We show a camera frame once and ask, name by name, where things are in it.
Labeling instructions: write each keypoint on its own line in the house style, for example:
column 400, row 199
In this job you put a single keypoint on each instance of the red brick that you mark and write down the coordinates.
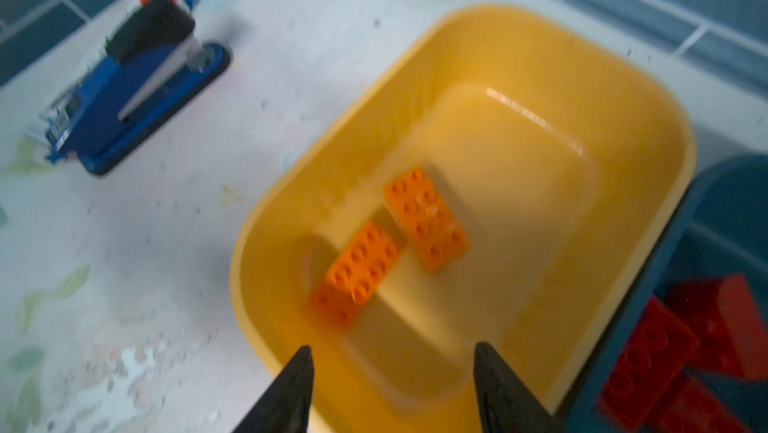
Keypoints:
column 655, row 353

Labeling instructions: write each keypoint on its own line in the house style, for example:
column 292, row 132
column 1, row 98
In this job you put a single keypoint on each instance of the red two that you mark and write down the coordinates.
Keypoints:
column 723, row 314

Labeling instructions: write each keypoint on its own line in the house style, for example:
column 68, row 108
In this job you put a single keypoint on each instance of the blue stapler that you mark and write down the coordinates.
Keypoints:
column 151, row 67

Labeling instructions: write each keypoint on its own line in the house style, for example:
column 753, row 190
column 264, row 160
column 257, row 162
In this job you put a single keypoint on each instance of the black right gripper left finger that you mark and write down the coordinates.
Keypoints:
column 285, row 405

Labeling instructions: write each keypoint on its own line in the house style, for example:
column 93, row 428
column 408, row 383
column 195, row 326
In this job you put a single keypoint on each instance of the yellow plastic bin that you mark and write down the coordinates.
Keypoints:
column 562, row 162

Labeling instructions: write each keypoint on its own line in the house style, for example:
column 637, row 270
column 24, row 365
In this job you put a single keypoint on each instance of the orange brick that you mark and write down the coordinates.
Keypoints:
column 432, row 229
column 354, row 277

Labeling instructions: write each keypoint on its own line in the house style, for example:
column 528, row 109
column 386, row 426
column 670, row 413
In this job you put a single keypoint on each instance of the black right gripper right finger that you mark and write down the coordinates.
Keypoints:
column 505, row 404

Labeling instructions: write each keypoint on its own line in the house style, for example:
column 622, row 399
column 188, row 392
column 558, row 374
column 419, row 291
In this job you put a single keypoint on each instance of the teal plastic bin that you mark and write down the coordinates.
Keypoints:
column 719, row 228

